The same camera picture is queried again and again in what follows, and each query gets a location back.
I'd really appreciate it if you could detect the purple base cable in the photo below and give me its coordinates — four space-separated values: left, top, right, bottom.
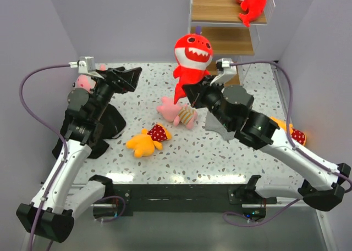
95 196 127 223
222 198 302 227

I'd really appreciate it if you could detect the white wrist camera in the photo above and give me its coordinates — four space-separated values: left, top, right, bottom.
210 58 237 86
68 56 98 76

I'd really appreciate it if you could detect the white wire wooden shelf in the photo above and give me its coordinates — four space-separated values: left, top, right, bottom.
188 0 276 75

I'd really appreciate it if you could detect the pink plush striped centre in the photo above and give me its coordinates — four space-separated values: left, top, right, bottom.
157 97 197 130

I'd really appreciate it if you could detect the black cloth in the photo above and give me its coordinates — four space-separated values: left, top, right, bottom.
52 104 126 159

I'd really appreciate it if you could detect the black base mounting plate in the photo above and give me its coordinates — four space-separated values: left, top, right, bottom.
114 184 277 216

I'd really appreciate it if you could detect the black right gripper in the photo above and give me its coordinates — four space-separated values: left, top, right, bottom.
183 74 234 130

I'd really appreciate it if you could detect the grey cloth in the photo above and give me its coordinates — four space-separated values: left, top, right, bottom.
205 111 235 141

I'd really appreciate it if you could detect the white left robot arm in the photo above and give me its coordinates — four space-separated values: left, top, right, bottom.
16 67 142 250

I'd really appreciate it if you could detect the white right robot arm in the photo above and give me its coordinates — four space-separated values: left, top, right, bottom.
183 81 351 211

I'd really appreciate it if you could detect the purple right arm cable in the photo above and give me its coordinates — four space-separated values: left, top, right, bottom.
233 60 352 193

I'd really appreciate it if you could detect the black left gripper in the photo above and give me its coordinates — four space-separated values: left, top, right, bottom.
90 66 142 121

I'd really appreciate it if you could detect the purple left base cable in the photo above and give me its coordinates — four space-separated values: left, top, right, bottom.
95 196 127 223

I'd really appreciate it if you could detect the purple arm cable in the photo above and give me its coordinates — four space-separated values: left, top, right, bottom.
18 64 80 251
233 60 352 193

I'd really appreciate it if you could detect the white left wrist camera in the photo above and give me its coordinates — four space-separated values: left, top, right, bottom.
68 56 98 76

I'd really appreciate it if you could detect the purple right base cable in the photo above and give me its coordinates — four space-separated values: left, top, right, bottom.
222 198 302 227

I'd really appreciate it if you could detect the pink plush far left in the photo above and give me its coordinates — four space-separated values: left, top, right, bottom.
72 74 97 93

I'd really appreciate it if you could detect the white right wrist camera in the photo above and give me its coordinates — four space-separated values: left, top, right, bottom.
210 58 237 86

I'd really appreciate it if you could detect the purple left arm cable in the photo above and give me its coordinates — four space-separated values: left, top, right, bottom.
18 64 80 251

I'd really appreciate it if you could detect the yellow plush polka dot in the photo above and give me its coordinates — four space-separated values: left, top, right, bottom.
126 124 172 158
271 117 307 146

